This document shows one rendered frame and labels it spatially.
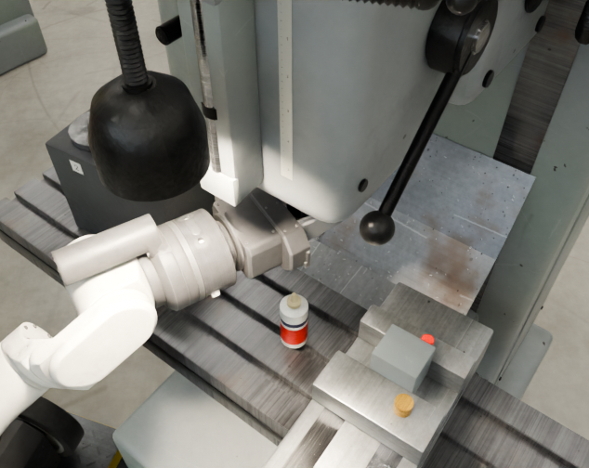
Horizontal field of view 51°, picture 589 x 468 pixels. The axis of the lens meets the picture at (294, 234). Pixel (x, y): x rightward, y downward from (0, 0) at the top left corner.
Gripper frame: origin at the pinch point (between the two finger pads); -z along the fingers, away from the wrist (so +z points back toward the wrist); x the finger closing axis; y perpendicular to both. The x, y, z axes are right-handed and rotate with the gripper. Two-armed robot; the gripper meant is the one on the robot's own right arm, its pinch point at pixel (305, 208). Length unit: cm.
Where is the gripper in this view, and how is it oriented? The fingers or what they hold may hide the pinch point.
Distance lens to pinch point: 68.6
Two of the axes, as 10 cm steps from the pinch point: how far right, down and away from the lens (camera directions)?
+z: -8.5, 3.8, -3.5
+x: -5.2, -6.4, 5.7
